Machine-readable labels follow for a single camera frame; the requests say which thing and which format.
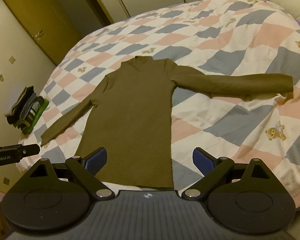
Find olive long-sleeve sweater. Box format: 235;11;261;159
40;56;294;189

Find wooden door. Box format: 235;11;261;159
1;0;88;66

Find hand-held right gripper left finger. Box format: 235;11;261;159
19;147;116;201

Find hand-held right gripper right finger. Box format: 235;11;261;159
181;147;282;201

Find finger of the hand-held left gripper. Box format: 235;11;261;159
16;144;41;157

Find black folded garment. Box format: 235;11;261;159
6;109;24;128

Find grey-brown folded garment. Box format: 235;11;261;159
11;86;35;117

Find striped folded garment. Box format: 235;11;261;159
20;98;44;128

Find pink blue checked quilt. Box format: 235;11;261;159
17;0;300;212

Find blue-grey folded garment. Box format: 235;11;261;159
20;94;38;119

